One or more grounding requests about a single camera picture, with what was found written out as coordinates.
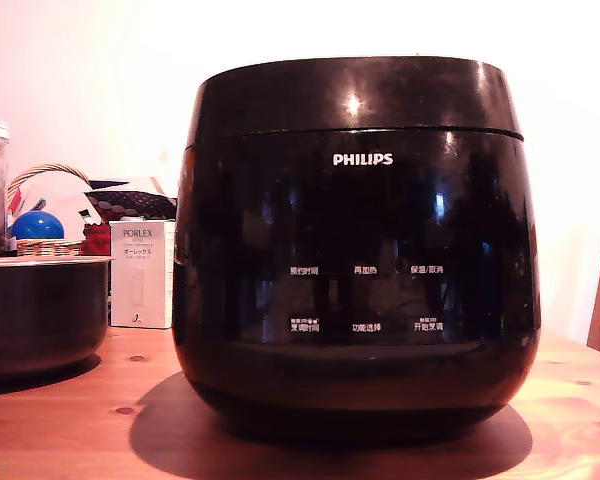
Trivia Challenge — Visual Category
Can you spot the black inner cooking pot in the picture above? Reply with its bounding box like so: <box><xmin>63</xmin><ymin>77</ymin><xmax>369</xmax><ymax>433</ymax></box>
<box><xmin>0</xmin><ymin>254</ymin><xmax>115</xmax><ymax>379</ymax></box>

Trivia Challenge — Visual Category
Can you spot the dark oval-patterned bag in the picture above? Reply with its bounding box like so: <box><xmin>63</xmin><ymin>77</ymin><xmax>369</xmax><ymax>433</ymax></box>
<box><xmin>84</xmin><ymin>188</ymin><xmax>179</xmax><ymax>223</ymax></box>

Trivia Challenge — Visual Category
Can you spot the white Porlex box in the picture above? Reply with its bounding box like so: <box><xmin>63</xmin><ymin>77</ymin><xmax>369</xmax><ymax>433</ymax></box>
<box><xmin>108</xmin><ymin>219</ymin><xmax>177</xmax><ymax>330</ymax></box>

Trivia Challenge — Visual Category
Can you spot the wicker basket with handle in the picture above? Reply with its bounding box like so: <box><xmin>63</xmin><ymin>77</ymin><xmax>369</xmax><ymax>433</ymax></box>
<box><xmin>6</xmin><ymin>162</ymin><xmax>94</xmax><ymax>258</ymax></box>

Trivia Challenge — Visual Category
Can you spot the black Philips rice cooker body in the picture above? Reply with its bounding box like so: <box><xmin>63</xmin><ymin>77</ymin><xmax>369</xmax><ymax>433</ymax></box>
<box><xmin>172</xmin><ymin>128</ymin><xmax>542</xmax><ymax>441</ymax></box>

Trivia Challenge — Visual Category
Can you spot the red knitted pouch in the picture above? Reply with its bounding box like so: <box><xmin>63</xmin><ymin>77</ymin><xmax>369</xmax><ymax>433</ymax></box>
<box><xmin>81</xmin><ymin>222</ymin><xmax>112</xmax><ymax>257</ymax></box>

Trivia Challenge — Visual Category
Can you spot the blue ball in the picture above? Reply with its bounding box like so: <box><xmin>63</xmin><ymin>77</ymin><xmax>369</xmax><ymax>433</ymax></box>
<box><xmin>10</xmin><ymin>211</ymin><xmax>66</xmax><ymax>241</ymax></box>

